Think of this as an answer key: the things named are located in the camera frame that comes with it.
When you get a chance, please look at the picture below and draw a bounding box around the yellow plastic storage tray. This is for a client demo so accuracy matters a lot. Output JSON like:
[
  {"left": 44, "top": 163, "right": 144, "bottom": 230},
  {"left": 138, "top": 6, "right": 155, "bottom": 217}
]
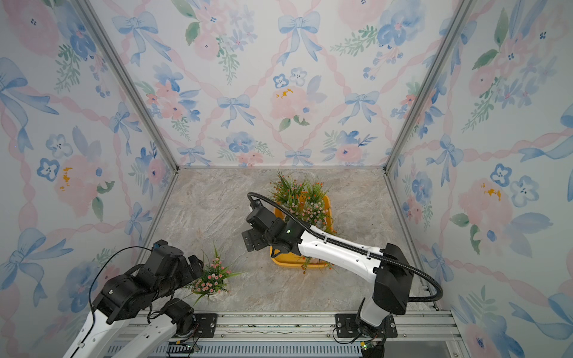
[{"left": 272, "top": 196, "right": 333, "bottom": 269}]

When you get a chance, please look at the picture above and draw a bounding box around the pink flower plant front pot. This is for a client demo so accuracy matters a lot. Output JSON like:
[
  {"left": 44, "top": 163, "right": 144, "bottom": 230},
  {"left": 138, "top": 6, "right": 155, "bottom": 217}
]
[{"left": 184, "top": 246, "right": 240, "bottom": 303}]

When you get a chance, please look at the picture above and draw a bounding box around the pink flower plant pot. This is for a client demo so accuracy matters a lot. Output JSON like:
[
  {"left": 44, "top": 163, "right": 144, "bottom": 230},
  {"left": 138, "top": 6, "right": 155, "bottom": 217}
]
[
  {"left": 285, "top": 195, "right": 307, "bottom": 220},
  {"left": 301, "top": 202, "right": 331, "bottom": 229},
  {"left": 184, "top": 246, "right": 240, "bottom": 303}
]

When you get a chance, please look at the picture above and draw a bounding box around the red flower plant front pot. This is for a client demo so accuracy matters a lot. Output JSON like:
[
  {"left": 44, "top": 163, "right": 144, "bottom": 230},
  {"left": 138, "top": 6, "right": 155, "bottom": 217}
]
[{"left": 299, "top": 227, "right": 339, "bottom": 274}]

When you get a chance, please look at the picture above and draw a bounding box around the red flower plant pot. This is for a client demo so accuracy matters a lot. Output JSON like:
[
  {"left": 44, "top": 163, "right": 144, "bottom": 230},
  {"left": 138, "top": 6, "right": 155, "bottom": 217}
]
[
  {"left": 299, "top": 227, "right": 339, "bottom": 274},
  {"left": 271, "top": 171, "right": 307, "bottom": 208}
]

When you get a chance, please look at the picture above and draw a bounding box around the pink flower plant back pot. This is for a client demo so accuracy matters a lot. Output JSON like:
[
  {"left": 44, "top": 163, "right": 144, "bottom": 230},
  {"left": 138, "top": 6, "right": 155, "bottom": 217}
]
[{"left": 301, "top": 202, "right": 331, "bottom": 229}]

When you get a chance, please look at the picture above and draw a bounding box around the orange flower plant white pot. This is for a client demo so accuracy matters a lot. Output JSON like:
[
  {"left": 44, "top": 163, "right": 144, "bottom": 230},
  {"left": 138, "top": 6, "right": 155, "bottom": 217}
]
[{"left": 305, "top": 182, "right": 328, "bottom": 206}]

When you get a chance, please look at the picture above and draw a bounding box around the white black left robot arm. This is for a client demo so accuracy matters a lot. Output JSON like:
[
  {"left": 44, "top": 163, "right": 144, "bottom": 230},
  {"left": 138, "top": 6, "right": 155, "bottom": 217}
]
[{"left": 64, "top": 240, "right": 204, "bottom": 357}]

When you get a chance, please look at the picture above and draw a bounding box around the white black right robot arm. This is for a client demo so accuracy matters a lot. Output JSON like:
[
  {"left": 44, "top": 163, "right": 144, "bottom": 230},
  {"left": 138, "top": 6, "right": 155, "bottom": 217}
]
[{"left": 243, "top": 199, "right": 413, "bottom": 328}]

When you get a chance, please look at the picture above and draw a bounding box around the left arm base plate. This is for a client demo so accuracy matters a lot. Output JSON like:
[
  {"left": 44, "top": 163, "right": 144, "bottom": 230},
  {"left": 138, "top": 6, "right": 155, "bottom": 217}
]
[{"left": 177, "top": 313, "right": 219, "bottom": 339}]

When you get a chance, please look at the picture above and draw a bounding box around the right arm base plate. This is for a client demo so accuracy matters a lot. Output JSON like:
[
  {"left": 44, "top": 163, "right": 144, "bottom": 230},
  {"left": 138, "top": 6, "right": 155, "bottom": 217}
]
[{"left": 334, "top": 313, "right": 398, "bottom": 339}]

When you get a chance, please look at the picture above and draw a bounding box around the black corrugated right cable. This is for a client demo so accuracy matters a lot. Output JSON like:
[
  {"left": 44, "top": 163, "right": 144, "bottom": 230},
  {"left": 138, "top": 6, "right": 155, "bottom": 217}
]
[{"left": 246, "top": 192, "right": 444, "bottom": 304}]

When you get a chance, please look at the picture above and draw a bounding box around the aluminium front rail frame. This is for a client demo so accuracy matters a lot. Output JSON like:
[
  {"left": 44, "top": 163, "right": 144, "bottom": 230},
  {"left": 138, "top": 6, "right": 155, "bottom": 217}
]
[{"left": 119, "top": 310, "right": 469, "bottom": 357}]

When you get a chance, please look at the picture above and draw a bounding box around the aluminium left corner post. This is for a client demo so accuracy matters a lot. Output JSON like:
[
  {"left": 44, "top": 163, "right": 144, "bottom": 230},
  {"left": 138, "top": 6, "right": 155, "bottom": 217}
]
[{"left": 72, "top": 0, "right": 179, "bottom": 172}]

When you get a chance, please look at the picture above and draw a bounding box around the aluminium corner post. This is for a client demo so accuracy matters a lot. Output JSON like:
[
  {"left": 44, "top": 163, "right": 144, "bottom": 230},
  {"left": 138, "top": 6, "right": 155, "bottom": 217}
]
[
  {"left": 72, "top": 0, "right": 179, "bottom": 172},
  {"left": 383, "top": 0, "right": 475, "bottom": 175}
]

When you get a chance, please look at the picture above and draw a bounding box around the aluminium right corner post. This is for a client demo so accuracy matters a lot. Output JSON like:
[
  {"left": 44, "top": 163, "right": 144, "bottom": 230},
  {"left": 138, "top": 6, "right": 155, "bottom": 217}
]
[{"left": 383, "top": 0, "right": 475, "bottom": 175}]

